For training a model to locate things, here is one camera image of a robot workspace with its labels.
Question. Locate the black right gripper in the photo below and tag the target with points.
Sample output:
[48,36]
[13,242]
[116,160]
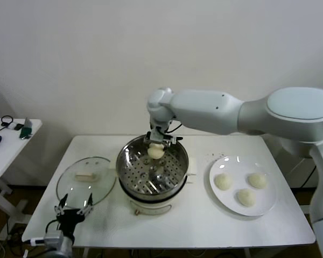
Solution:
[159,133]

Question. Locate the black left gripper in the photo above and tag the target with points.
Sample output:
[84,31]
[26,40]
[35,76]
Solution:
[70,219]

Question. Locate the white steamed baozi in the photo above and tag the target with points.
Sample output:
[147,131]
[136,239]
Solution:
[257,180]
[155,152]
[246,198]
[223,182]

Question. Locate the round glass lid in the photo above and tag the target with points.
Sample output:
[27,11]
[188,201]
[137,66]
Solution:
[70,188]

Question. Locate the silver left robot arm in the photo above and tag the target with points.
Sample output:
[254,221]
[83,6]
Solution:
[63,248]

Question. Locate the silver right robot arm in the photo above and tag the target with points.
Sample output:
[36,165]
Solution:
[231,113]

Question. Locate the stainless steel steamer basket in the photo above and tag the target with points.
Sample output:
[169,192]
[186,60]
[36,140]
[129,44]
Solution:
[134,166]

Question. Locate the scattered dark crumbs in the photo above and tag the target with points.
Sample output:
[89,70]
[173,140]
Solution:
[215,154]

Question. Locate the dark floor power strip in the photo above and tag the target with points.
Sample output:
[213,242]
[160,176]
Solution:
[16,233]

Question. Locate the large white plate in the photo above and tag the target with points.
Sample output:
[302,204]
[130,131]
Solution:
[228,166]

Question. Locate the white side table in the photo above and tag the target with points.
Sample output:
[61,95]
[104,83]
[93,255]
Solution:
[5,158]

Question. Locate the small black device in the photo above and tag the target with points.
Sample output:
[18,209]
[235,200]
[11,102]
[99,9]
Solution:
[18,127]

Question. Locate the small white device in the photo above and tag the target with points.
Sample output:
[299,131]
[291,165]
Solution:
[12,126]

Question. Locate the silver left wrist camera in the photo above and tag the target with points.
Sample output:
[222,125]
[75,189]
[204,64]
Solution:
[53,237]

